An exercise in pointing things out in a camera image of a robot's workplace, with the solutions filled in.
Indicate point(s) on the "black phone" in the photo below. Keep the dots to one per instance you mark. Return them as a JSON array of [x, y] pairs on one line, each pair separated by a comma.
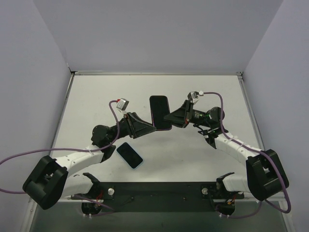
[[159, 107]]

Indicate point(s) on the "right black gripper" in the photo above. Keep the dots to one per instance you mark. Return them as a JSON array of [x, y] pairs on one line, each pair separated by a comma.
[[189, 113]]

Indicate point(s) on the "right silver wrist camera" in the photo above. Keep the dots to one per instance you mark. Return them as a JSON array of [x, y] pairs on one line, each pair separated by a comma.
[[194, 96]]

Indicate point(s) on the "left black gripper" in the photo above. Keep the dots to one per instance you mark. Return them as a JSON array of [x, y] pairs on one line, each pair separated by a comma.
[[131, 125]]

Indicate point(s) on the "aluminium table frame rail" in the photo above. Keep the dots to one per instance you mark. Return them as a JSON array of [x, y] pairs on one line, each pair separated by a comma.
[[89, 92]]

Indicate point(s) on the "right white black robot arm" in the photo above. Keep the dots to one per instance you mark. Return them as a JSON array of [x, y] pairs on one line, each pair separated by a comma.
[[265, 175]]

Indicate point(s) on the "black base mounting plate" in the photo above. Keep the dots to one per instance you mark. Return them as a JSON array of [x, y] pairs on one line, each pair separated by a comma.
[[150, 197]]

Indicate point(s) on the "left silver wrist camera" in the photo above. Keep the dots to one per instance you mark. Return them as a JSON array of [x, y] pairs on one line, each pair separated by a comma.
[[122, 104]]

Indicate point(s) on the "phone in light blue case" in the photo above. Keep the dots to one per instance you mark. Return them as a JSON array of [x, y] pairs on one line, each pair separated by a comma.
[[129, 155]]

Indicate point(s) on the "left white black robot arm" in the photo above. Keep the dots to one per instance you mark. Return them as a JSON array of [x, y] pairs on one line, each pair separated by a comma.
[[52, 179]]

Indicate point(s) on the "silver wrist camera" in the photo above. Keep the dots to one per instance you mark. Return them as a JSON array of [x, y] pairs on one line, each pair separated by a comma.
[[122, 104], [194, 96]]

